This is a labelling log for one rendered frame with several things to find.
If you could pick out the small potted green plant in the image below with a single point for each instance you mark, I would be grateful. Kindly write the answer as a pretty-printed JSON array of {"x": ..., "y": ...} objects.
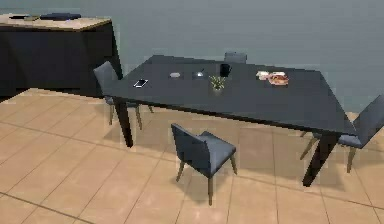
[{"x": 217, "y": 82}]

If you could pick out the grey upholstered chair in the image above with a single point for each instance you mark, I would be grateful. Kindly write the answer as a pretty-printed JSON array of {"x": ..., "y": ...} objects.
[
  {"x": 106, "y": 76},
  {"x": 235, "y": 57},
  {"x": 203, "y": 150},
  {"x": 366, "y": 123}
]

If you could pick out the small grey bowl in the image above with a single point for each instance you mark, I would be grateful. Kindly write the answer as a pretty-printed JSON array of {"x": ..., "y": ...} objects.
[{"x": 175, "y": 75}]

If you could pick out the black mug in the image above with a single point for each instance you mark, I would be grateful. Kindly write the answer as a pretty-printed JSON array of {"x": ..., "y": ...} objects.
[{"x": 225, "y": 70}]

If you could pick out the black mobile phone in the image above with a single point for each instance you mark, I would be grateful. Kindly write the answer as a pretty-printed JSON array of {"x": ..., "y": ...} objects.
[{"x": 140, "y": 83}]

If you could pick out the black dining table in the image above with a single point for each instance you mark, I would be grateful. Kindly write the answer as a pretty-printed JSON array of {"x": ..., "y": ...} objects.
[{"x": 253, "y": 96}]

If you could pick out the white food piece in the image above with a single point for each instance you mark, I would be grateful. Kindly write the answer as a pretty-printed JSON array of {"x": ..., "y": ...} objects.
[{"x": 262, "y": 75}]

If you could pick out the plate of red food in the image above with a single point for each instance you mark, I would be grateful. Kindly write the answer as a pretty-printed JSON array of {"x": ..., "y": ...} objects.
[{"x": 278, "y": 79}]

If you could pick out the black cabinet with tan top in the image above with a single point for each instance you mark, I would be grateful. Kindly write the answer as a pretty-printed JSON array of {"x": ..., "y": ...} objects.
[{"x": 56, "y": 56}]

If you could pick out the dark blue flat object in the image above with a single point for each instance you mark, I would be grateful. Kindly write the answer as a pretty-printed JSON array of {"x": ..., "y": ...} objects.
[{"x": 60, "y": 15}]

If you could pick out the black flat object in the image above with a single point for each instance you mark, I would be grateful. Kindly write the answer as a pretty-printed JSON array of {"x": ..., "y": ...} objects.
[{"x": 19, "y": 16}]

